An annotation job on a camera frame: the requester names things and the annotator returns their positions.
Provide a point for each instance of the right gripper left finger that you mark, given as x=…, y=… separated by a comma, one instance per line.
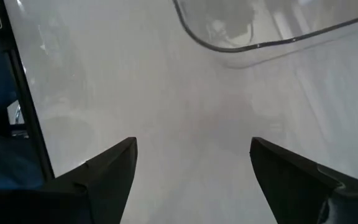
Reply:
x=73, y=199

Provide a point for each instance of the clear plastic container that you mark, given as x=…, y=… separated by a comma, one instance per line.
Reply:
x=291, y=18

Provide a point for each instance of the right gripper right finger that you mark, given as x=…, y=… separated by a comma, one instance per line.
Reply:
x=315, y=196

